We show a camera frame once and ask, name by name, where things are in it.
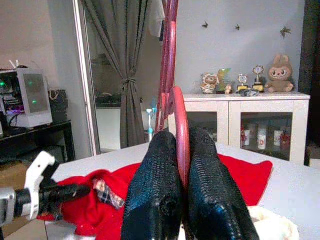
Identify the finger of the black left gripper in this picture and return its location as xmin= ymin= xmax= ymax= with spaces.
xmin=57 ymin=184 xmax=92 ymax=195
xmin=51 ymin=192 xmax=83 ymax=205

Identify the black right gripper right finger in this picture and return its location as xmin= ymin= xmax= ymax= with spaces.
xmin=186 ymin=126 xmax=261 ymax=240

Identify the tall gold trophy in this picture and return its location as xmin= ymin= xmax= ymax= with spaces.
xmin=252 ymin=64 xmax=266 ymax=93

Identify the red shirt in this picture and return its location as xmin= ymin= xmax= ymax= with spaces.
xmin=37 ymin=153 xmax=273 ymax=237

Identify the small beige plush figure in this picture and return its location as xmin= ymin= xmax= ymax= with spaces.
xmin=199 ymin=72 xmax=221 ymax=95

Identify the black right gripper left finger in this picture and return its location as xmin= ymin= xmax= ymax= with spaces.
xmin=121 ymin=131 xmax=185 ymax=240

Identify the green yellow card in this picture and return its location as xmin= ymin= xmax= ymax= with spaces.
xmin=216 ymin=67 xmax=232 ymax=92

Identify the brown plush toy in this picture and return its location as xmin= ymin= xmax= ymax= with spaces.
xmin=264 ymin=53 xmax=295 ymax=93

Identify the black bag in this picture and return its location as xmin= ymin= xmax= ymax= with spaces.
xmin=48 ymin=88 xmax=70 ymax=123

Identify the red plastic hanger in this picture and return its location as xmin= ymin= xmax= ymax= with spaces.
xmin=154 ymin=0 xmax=191 ymax=189

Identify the sliding glass door frame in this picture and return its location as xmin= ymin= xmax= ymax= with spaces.
xmin=72 ymin=0 xmax=101 ymax=157

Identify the white computer case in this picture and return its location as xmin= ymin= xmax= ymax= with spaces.
xmin=0 ymin=67 xmax=53 ymax=130

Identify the black desk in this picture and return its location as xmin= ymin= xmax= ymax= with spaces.
xmin=0 ymin=119 xmax=76 ymax=163

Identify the small gold trophy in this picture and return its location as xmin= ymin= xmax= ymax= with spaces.
xmin=236 ymin=73 xmax=250 ymax=92

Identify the white glass-door cabinet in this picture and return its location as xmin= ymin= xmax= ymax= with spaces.
xmin=168 ymin=91 xmax=311 ymax=166

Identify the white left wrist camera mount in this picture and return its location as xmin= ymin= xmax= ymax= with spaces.
xmin=24 ymin=150 xmax=57 ymax=221

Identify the grey curtain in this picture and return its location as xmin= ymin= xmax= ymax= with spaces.
xmin=82 ymin=0 xmax=156 ymax=150

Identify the crumpled white garment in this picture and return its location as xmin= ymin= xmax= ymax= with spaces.
xmin=247 ymin=206 xmax=301 ymax=240

